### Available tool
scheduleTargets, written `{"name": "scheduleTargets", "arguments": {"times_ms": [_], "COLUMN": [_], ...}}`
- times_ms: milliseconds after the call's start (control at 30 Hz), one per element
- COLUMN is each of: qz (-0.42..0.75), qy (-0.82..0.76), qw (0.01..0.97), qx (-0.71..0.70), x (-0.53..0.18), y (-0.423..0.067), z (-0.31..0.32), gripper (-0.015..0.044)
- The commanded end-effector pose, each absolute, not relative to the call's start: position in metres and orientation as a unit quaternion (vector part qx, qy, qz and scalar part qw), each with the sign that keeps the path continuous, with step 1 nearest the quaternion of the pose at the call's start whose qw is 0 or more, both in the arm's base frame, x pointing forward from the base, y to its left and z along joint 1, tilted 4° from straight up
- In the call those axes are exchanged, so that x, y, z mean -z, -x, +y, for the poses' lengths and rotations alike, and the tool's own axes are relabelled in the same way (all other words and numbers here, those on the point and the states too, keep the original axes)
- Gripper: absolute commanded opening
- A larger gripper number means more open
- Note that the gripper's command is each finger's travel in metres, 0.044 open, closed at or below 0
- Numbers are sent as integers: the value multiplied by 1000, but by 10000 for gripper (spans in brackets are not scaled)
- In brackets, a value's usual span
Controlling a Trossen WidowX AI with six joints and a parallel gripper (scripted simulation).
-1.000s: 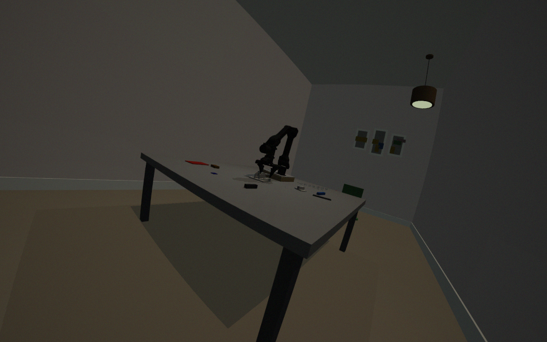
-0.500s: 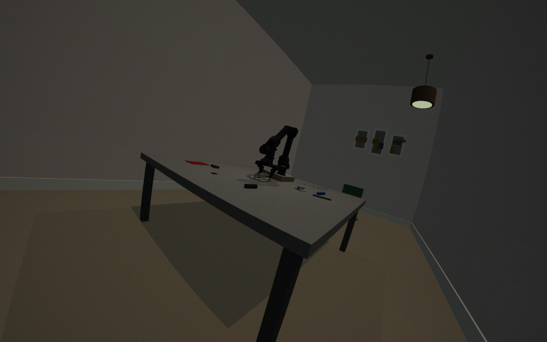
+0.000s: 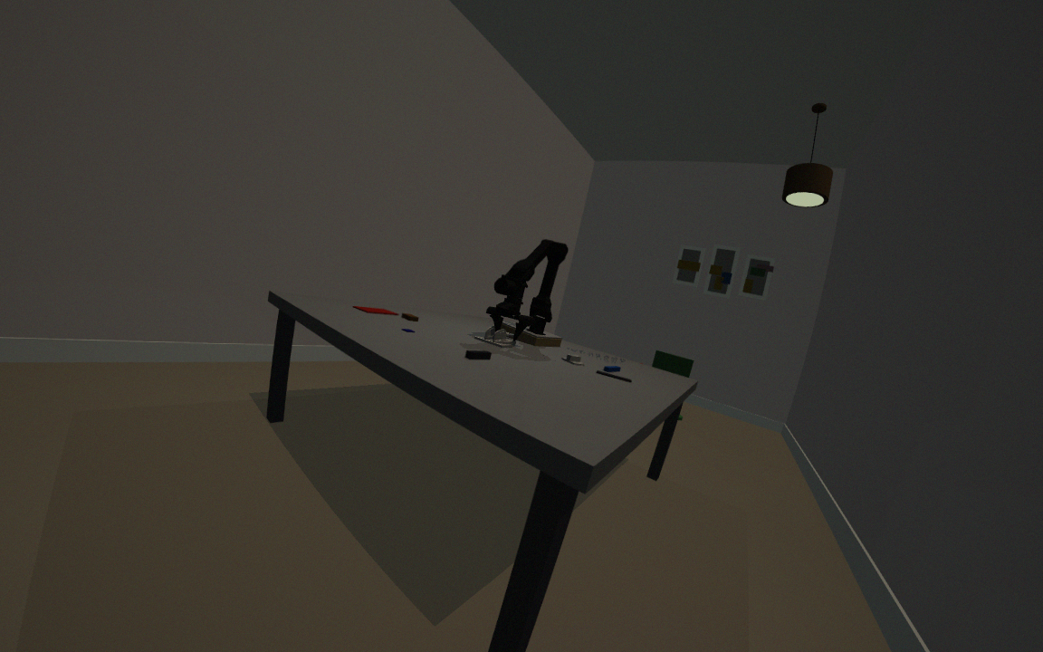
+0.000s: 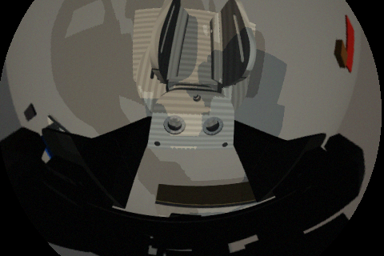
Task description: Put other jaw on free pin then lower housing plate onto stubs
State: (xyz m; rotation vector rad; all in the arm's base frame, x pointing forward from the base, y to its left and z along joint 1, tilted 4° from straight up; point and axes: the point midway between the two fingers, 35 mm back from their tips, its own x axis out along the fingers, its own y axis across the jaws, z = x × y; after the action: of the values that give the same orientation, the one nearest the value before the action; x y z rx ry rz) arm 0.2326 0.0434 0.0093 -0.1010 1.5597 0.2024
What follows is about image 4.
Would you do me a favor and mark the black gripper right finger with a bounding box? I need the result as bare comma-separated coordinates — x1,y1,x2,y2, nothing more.
233,121,326,202

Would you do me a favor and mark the red flat rectangular plate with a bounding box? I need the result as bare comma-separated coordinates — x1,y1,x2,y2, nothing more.
345,16,355,73

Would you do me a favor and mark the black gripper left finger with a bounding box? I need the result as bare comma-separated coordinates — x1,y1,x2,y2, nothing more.
42,116,153,209

